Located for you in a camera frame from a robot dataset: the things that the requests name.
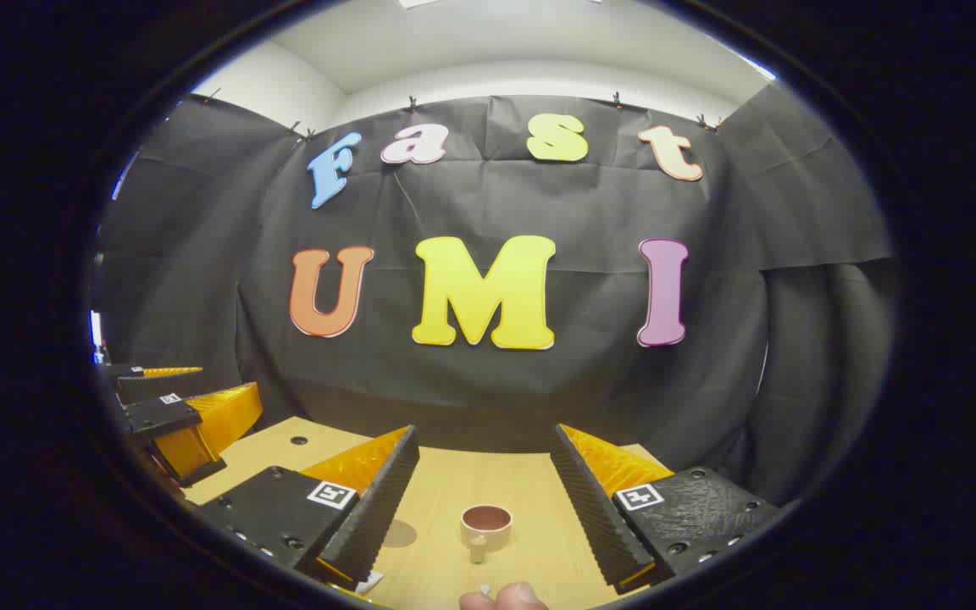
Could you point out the white toothpaste tube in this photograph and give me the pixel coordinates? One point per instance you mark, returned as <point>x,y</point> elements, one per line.
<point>369,581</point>

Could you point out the round brown coaster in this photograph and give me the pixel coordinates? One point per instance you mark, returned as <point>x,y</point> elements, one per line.
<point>403,534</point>

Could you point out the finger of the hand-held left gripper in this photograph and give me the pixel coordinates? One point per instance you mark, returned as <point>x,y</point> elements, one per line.
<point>158,388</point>
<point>158,417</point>

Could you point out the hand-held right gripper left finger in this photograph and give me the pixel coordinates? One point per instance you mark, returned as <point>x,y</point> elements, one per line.
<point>378,508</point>

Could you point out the wooden desktop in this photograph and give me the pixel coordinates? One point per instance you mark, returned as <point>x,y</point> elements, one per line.
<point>446,483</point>

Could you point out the beige cup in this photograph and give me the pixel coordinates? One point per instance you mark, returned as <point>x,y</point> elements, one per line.
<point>484,534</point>

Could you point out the black backdrop cloth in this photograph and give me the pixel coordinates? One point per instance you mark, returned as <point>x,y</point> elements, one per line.
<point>590,398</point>

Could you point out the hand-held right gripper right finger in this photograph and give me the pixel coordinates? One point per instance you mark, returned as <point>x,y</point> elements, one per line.
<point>594,517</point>

